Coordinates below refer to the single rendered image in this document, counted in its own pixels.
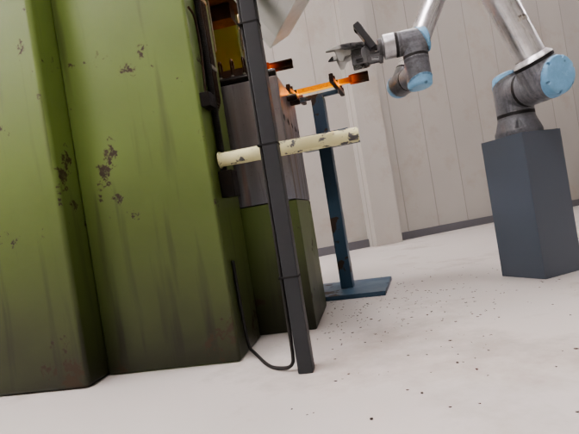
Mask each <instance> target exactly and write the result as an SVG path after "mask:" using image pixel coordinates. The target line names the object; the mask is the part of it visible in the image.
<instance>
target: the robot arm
mask: <svg viewBox="0 0 579 434"><path fill-rule="evenodd" d="M444 3H445V0H423V1H422V3H421V6H420V9H419V11H418V14H417V16H416V18H415V21H414V25H413V27H412V28H410V29H406V30H402V31H398V32H394V33H389V34H382V39H381V38H379V39H377V45H376V43H375V42H374V40H373V39H372V38H371V37H370V36H369V35H368V33H367V32H366V31H365V30H364V27H363V25H362V24H360V23H359V22H355V23H354V24H353V30H354V33H355V34H357V35H358V36H359V38H360V39H361V40H362V41H360V42H350V43H345V44H341V45H338V46H333V47H330V48H328V49H327V50H326V53H331V52H335V55H336V56H333V57H331V58H330V59H329V60H328V62H334V61H337V63H338V65H339V68H340V69H341V70H344V69H345V68H346V63H347V62H349V61H352V66H353V70H354V71H356V70H361V69H364V68H368V67H370V65H372V64H375V63H380V64H381V63H383V57H384V59H385V60H387V59H394V58H399V57H401V58H400V61H399V63H398V65H397V67H396V68H395V72H394V74H393V77H392V78H390V79H389V81H388V82H387V91H388V93H389V94H390V95H391V96H392V97H394V98H402V97H404V96H406V95H407V94H409V93H410V92H416V91H421V90H425V89H426V88H429V87H430V86H431V85H432V84H433V74H432V70H431V65H430V59H429V54H428V52H429V51H430V50H431V37H432V35H433V30H434V29H435V26H436V23H437V21H438V19H439V15H440V12H441V10H442V8H443V5H444ZM482 3H483V4H484V6H485V8H486V10H487V11H488V13H489V15H490V17H491V19H492V21H493V23H494V24H495V26H496V28H497V30H498V32H499V34H500V35H501V37H502V39H503V41H504V43H505V44H506V46H507V49H508V51H509V52H510V54H511V55H512V57H513V59H514V62H515V67H514V69H513V70H509V71H505V72H503V73H501V74H500V75H498V76H497V77H495V78H494V79H493V81H492V91H493V96H494V101H495V112H496V117H497V128H496V133H495V139H496V140H497V139H500V138H503V137H507V136H509V135H513V134H516V133H521V132H529V131H538V130H544V126H543V125H542V123H541V121H540V120H539V118H538V117H537V115H536V111H535V106H534V105H536V104H539V103H542V102H545V101H548V100H550V99H552V98H556V97H558V96H561V95H562V94H563V93H565V92H567V91H568V90H569V89H570V88H571V86H572V84H573V83H574V81H575V77H576V71H575V67H573V63H572V61H571V60H570V59H569V58H568V57H567V56H565V55H561V54H555V53H554V51H553V49H552V48H549V47H545V46H544V44H543V43H542V41H541V39H540V38H539V35H538V33H537V31H536V30H535V28H534V26H533V25H532V22H531V20H530V19H529V17H528V15H527V13H526V11H525V9H524V7H523V6H522V4H521V2H520V0H482ZM375 51H376V52H375Z"/></svg>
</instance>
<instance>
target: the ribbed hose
mask: <svg viewBox="0 0 579 434"><path fill-rule="evenodd" d="M194 5H195V11H196V20H197V25H198V29H199V34H200V40H201V45H202V56H203V63H204V70H205V75H206V79H207V80H206V81H207V87H208V91H209V92H211V93H212V94H213V95H215V87H214V81H213V80H214V79H213V75H212V69H211V63H210V57H209V48H208V42H207V36H206V30H205V26H204V20H203V13H202V5H201V0H194ZM211 113H212V116H213V117H212V118H213V124H214V130H215V137H216V144H217V150H218V152H224V151H225V150H224V144H223V139H222V134H221V124H220V118H219V112H218V109H214V110H211ZM218 175H219V180H220V186H221V196H222V198H232V197H237V196H240V188H239V182H238V177H237V171H236V170H231V169H230V170H228V169H227V167H226V166H224V167H223V168H222V169H221V171H218Z"/></svg>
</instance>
